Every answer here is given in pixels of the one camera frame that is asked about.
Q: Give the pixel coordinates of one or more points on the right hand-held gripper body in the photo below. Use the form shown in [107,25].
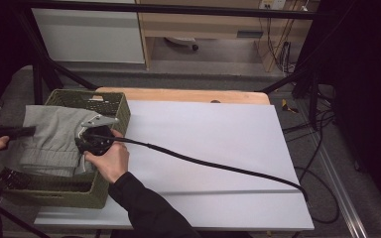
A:
[94,145]

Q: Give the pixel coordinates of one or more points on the grey pants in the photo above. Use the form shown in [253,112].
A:
[53,139]

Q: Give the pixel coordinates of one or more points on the green woven basket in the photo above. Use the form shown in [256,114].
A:
[72,195]

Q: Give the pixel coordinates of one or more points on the person's right hand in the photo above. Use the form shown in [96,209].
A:
[114,162]

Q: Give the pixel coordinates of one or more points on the black metal stand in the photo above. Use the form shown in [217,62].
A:
[287,81]
[43,71]

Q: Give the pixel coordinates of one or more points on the black curtain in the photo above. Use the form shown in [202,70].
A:
[0,49]
[367,82]

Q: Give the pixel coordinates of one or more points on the wooden table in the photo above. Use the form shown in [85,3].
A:
[178,95]

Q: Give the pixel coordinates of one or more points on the white cabinet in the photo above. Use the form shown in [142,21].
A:
[89,36]

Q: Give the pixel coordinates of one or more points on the white table board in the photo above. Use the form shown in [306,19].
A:
[211,132]

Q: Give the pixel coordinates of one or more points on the office chair base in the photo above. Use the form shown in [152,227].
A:
[182,41]

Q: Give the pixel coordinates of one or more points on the wooden desk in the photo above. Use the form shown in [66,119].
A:
[198,24]

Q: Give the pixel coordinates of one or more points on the yellow and black tool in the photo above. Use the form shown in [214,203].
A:
[287,106]

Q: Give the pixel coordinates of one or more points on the white power strip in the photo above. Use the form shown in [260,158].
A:
[273,4]

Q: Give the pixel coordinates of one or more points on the black metal frame bar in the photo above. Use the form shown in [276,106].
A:
[178,9]

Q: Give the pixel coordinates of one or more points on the aluminium rail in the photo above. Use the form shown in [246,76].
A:
[342,185]

